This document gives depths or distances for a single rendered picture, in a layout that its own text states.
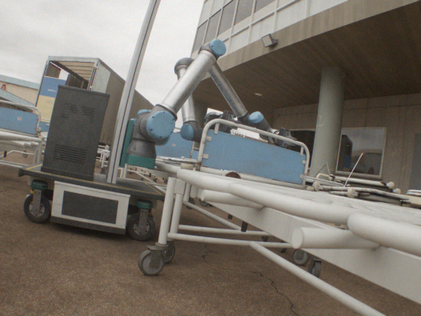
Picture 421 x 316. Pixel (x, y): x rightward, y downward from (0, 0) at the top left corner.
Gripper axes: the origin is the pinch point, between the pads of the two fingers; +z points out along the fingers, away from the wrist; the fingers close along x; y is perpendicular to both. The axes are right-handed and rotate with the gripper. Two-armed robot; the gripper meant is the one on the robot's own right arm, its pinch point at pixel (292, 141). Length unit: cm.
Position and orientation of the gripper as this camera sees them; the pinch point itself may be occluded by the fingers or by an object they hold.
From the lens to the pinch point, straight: 188.7
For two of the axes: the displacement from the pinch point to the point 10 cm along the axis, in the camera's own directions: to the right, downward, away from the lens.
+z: 3.8, 2.3, -8.9
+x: 2.5, -9.6, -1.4
